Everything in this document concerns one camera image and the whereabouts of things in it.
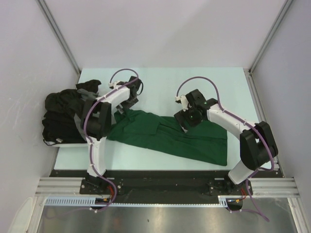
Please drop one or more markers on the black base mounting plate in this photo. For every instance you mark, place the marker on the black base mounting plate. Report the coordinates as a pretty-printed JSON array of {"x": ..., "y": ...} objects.
[{"x": 160, "y": 185}]

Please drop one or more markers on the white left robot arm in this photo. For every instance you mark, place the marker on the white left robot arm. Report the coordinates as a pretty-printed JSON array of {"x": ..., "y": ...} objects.
[{"x": 96, "y": 123}]

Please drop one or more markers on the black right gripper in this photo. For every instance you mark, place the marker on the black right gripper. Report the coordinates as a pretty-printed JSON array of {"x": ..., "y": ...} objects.
[{"x": 182, "y": 115}]

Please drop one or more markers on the aluminium frame post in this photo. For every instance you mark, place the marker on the aluminium frame post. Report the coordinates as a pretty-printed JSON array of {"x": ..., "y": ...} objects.
[
  {"x": 274, "y": 28},
  {"x": 47, "y": 13}
]

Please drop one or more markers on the white slotted cable duct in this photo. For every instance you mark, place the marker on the white slotted cable duct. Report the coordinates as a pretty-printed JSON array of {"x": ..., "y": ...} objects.
[{"x": 214, "y": 202}]

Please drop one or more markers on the black t shirt pile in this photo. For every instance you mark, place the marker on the black t shirt pile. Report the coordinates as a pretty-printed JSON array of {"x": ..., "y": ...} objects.
[{"x": 60, "y": 114}]

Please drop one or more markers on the right aluminium frame post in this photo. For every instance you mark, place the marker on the right aluminium frame post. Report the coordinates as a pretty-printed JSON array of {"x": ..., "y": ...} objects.
[{"x": 274, "y": 28}]

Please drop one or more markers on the left aluminium frame post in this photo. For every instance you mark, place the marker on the left aluminium frame post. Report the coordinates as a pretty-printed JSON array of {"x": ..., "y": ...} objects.
[{"x": 47, "y": 13}]

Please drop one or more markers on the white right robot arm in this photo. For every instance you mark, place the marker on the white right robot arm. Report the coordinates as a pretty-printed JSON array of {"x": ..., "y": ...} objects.
[{"x": 257, "y": 143}]

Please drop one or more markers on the green t shirt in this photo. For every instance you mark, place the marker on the green t shirt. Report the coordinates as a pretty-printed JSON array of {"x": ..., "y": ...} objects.
[{"x": 206, "y": 142}]

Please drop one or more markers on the white plastic bin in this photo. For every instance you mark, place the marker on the white plastic bin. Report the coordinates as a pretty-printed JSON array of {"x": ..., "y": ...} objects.
[{"x": 70, "y": 145}]

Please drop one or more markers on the grey t shirt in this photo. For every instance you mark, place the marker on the grey t shirt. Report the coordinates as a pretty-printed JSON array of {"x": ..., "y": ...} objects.
[{"x": 84, "y": 96}]

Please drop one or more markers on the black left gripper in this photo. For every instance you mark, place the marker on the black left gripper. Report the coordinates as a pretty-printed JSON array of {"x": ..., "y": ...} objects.
[{"x": 128, "y": 106}]

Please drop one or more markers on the aluminium front rail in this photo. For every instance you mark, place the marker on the aluminium front rail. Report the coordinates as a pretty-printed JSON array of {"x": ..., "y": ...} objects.
[{"x": 260, "y": 187}]

